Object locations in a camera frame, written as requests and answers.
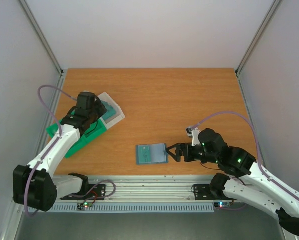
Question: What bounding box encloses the teal card in bin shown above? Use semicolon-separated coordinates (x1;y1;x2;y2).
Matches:
101;101;117;121

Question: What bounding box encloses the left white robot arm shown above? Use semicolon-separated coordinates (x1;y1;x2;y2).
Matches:
12;91;107;212

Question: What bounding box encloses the teal VIP card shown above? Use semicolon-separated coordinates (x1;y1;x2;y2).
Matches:
136;145;152;165

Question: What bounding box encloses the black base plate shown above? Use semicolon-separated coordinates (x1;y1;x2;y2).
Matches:
191;184;232;201
61;184;107;201

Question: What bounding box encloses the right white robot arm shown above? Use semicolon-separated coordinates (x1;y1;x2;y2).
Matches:
166;128;299;236

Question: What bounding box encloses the teal card holder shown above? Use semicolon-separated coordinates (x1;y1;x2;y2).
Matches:
141;143;169;165

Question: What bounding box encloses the green plastic tray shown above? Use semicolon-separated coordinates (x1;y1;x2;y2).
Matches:
43;119;107;163

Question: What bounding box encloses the white translucent plastic bin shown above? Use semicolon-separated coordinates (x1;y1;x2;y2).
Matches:
98;92;126;130

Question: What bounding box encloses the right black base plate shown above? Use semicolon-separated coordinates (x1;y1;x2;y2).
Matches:
191;184;232;201

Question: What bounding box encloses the grey slotted cable duct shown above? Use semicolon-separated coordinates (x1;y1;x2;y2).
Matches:
23;202;215;214

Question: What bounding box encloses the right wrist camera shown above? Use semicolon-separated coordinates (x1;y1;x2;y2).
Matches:
186;127;201;147

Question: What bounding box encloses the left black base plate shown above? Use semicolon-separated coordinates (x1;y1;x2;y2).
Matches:
61;184;107;201

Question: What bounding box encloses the aluminium front rail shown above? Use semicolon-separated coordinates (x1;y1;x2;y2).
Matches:
12;174;288;203

